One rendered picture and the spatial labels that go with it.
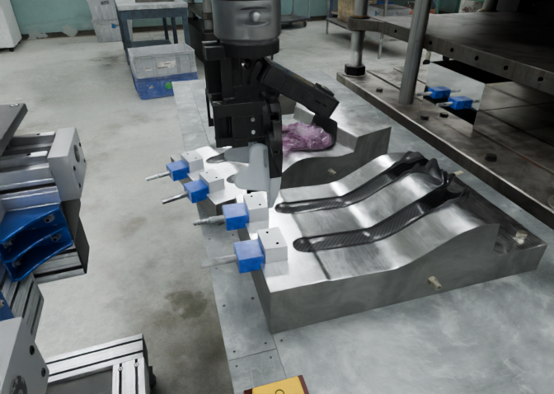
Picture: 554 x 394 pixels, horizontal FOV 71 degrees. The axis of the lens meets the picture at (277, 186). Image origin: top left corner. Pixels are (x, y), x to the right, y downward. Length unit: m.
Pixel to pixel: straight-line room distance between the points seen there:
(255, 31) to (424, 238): 0.41
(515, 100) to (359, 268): 0.95
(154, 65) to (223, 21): 3.70
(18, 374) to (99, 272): 1.61
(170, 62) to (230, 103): 3.71
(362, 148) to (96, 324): 1.30
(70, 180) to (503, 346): 0.75
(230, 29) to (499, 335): 0.57
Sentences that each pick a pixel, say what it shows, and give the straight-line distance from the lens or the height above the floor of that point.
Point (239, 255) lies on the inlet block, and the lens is 0.60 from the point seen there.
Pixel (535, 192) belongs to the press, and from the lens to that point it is 1.15.
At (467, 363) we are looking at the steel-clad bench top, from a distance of 0.66.
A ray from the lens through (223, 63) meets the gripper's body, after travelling 0.45.
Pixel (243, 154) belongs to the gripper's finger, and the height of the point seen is 1.05.
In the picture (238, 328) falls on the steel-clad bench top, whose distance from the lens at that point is 0.64.
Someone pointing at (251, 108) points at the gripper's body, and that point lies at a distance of 0.46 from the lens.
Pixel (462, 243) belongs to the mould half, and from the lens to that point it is 0.68.
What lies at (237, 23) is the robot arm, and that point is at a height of 1.23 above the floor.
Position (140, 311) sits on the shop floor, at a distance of 1.80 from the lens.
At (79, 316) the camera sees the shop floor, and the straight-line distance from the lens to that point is 1.88.
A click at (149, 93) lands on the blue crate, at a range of 4.19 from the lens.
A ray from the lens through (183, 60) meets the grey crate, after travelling 4.18.
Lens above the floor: 1.30
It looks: 31 degrees down
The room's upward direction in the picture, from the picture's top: straight up
